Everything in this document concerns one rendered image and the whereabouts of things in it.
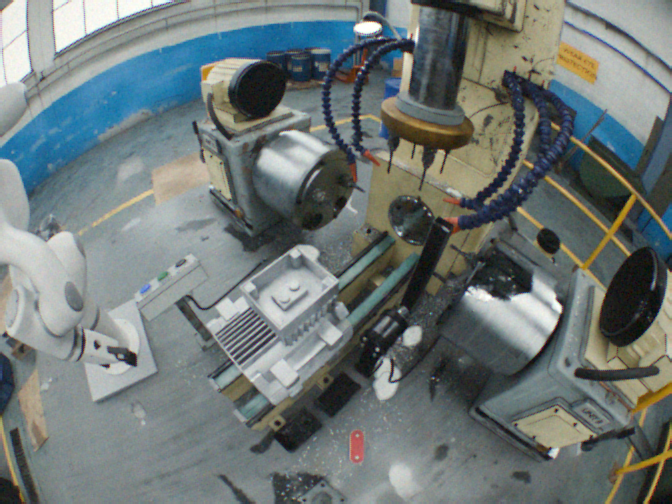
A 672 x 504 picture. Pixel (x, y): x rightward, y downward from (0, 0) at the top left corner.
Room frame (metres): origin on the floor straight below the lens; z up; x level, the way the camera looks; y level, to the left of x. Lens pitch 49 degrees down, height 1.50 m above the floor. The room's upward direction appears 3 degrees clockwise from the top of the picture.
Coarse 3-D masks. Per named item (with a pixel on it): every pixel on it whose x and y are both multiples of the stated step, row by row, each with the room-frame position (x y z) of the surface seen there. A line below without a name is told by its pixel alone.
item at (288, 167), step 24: (288, 144) 0.65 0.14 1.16; (312, 144) 0.64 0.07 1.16; (264, 168) 0.61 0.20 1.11; (288, 168) 0.57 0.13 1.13; (312, 168) 0.56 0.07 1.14; (336, 168) 0.62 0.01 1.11; (264, 192) 0.59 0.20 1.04; (288, 192) 0.53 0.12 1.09; (312, 192) 0.55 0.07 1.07; (336, 192) 0.62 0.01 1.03; (288, 216) 0.52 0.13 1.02; (312, 216) 0.55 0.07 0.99; (336, 216) 0.62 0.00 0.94
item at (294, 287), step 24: (288, 264) 0.29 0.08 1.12; (312, 264) 0.28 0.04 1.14; (240, 288) 0.22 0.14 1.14; (264, 288) 0.24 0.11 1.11; (288, 288) 0.24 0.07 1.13; (312, 288) 0.25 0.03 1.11; (336, 288) 0.24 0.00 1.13; (264, 312) 0.18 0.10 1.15; (288, 312) 0.20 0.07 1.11; (312, 312) 0.20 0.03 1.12; (288, 336) 0.16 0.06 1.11
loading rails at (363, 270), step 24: (384, 240) 0.55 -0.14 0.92; (360, 264) 0.46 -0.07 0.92; (384, 264) 0.53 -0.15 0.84; (408, 264) 0.47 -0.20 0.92; (360, 288) 0.45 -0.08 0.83; (384, 288) 0.39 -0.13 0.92; (360, 312) 0.32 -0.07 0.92; (216, 384) 0.11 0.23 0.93; (240, 384) 0.13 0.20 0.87; (312, 384) 0.16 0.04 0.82; (264, 408) 0.07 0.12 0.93
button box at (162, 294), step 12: (192, 264) 0.31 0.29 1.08; (168, 276) 0.28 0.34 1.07; (180, 276) 0.28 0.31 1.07; (192, 276) 0.29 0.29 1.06; (204, 276) 0.30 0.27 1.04; (156, 288) 0.24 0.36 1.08; (168, 288) 0.25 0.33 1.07; (180, 288) 0.26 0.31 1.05; (192, 288) 0.27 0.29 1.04; (144, 300) 0.21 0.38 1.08; (156, 300) 0.22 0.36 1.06; (168, 300) 0.23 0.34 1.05; (144, 312) 0.19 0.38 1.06; (156, 312) 0.20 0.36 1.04
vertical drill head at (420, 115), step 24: (432, 24) 0.46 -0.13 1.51; (456, 24) 0.45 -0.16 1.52; (432, 48) 0.46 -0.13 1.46; (456, 48) 0.45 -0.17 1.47; (432, 72) 0.46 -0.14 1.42; (456, 72) 0.46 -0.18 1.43; (408, 96) 0.49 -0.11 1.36; (432, 96) 0.45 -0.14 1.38; (456, 96) 0.47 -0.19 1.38; (384, 120) 0.47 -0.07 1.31; (408, 120) 0.43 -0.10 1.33; (432, 120) 0.43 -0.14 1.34; (456, 120) 0.44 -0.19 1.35; (432, 144) 0.41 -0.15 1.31; (456, 144) 0.41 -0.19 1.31
